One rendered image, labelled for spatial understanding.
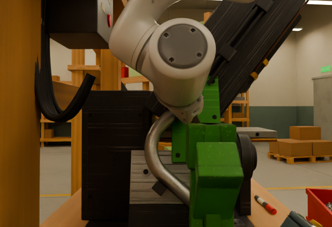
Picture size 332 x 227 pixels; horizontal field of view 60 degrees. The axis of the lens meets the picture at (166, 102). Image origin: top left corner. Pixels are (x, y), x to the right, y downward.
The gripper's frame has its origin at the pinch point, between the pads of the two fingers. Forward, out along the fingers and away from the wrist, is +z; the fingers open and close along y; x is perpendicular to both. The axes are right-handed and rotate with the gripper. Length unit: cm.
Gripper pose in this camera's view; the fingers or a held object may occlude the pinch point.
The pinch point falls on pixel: (175, 110)
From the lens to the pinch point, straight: 65.4
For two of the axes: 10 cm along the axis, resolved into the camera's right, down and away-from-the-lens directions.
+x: -7.1, 6.8, -1.9
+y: -7.0, -6.8, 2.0
